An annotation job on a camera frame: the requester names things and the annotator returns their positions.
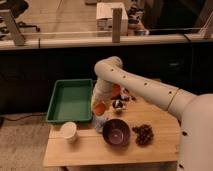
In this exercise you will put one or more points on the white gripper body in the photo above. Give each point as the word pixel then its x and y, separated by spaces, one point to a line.
pixel 102 92

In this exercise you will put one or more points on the orange apple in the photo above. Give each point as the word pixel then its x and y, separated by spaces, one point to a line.
pixel 99 109

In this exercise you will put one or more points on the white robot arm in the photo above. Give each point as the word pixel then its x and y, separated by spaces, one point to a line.
pixel 195 112

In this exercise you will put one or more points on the small metal cup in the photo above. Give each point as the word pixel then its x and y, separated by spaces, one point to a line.
pixel 117 106

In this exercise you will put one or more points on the white paper cup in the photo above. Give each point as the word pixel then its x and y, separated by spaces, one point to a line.
pixel 68 131

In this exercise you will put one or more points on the orange bowl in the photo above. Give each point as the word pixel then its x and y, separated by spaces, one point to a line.
pixel 116 90

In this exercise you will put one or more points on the small dark toy items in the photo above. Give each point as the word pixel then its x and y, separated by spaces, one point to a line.
pixel 126 96

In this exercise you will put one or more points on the green plastic tray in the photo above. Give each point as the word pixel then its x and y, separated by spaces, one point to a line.
pixel 70 101

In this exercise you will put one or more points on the purple bowl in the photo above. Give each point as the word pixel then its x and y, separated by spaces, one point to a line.
pixel 116 132

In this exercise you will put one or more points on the bunch of dark grapes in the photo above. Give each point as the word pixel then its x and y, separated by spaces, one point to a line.
pixel 144 134

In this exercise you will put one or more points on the white cardboard box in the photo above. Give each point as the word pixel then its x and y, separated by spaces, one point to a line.
pixel 104 14

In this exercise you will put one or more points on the wooden post centre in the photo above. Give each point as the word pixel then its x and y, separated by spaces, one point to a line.
pixel 116 24

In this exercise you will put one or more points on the wooden post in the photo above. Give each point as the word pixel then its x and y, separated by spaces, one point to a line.
pixel 116 24
pixel 11 25

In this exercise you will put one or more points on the wooden post left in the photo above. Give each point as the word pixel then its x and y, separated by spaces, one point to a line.
pixel 11 25

